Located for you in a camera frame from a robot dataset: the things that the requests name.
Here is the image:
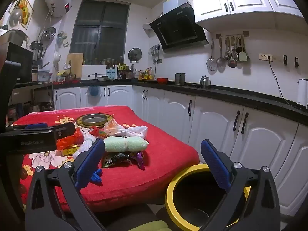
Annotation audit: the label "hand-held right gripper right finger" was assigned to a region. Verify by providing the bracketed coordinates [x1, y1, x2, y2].
[201, 139, 281, 231]

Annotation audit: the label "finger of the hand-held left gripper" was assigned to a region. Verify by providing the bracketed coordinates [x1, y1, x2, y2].
[48, 122, 75, 140]
[6, 123, 49, 133]

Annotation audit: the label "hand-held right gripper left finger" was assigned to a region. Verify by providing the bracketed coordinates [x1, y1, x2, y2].
[25, 138, 107, 231]

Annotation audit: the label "red snack wrapper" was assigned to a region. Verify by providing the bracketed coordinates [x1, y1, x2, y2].
[56, 127, 85, 151]

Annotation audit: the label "blue wrapper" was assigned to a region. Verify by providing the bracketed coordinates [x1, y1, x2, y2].
[90, 168, 103, 186]

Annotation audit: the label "white foam net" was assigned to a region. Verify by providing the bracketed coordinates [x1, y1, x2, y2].
[72, 130, 97, 159]

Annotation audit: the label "yellow box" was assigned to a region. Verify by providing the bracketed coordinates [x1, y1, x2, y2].
[60, 147, 81, 157]

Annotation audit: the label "dark snack wrapper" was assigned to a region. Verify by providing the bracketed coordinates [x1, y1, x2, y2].
[102, 152, 131, 168]

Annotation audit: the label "green foam packet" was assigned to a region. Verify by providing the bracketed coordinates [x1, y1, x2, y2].
[104, 137, 149, 153]

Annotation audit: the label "purple candy wrapper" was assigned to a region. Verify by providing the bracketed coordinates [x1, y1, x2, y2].
[131, 150, 146, 170]

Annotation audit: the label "white plastic bag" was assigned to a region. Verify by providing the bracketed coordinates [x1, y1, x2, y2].
[103, 118, 148, 140]

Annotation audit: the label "yellow trash bin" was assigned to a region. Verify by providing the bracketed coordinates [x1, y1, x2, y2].
[165, 164, 251, 231]

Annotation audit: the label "gold rimmed metal plate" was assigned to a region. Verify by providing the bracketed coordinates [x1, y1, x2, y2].
[76, 113, 113, 127]

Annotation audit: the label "metal shelf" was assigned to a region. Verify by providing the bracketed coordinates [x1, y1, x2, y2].
[12, 82, 54, 112]

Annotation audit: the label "white storage container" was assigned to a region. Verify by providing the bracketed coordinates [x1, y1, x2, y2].
[38, 69, 51, 82]

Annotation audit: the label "table with red cloth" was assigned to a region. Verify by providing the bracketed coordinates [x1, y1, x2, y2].
[10, 105, 200, 206]

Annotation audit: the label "white lower cabinets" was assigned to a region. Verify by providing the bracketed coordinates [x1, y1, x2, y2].
[53, 85, 308, 219]

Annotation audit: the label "white cabinets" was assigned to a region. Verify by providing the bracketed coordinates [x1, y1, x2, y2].
[191, 0, 305, 33]
[53, 85, 308, 219]

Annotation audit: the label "black microwave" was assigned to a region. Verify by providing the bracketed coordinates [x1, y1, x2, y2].
[6, 42, 33, 83]

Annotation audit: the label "wooden cutting board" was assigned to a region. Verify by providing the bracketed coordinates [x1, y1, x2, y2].
[66, 53, 83, 79]

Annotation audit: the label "black kitchen countertop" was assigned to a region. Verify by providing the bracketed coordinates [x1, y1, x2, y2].
[53, 78, 308, 126]

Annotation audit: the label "blender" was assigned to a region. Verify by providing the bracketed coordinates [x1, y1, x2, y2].
[30, 41, 43, 62]

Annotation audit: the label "steel teapot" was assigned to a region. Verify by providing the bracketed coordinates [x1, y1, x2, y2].
[200, 75, 212, 88]

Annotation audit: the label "green cushion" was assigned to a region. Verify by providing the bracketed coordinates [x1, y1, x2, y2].
[130, 220, 169, 231]

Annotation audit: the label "hanging packets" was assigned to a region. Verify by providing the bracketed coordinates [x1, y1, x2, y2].
[57, 31, 68, 47]

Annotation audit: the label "steel canister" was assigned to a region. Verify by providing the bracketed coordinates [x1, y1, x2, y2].
[174, 73, 186, 86]

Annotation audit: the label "steel lid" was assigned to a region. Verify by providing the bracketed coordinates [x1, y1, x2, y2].
[40, 26, 56, 40]

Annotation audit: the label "group of condiment bottles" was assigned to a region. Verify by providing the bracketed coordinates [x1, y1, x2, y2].
[138, 67, 154, 80]

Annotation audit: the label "steel skimmer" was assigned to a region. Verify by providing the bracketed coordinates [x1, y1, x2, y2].
[206, 38, 218, 72]

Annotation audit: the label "round pot lid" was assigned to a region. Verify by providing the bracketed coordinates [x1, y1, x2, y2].
[128, 47, 142, 63]

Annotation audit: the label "dark window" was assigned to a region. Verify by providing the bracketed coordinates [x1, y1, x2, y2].
[70, 0, 130, 64]

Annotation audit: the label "steel ladle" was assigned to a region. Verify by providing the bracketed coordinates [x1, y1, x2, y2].
[217, 37, 225, 65]

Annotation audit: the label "glass lid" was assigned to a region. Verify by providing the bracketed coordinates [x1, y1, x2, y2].
[10, 7, 24, 27]

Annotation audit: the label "green spatula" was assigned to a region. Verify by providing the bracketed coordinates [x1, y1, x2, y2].
[238, 36, 249, 62]

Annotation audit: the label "steel spoon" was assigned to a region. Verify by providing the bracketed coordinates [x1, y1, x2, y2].
[224, 37, 232, 60]

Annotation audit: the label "white electric kettle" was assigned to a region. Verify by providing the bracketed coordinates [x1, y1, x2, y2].
[296, 78, 308, 109]

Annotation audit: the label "black range hood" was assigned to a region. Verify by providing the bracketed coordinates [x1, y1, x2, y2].
[149, 0, 210, 51]

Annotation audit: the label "white upper cabinets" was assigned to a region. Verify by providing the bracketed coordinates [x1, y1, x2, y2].
[191, 0, 305, 33]

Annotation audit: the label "black power cable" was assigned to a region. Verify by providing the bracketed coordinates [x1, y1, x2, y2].
[267, 56, 308, 110]

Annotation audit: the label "fruit wall poster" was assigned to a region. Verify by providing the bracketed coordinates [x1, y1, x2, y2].
[9, 0, 34, 30]

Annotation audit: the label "utensil rail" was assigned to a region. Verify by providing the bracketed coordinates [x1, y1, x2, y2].
[216, 31, 249, 39]

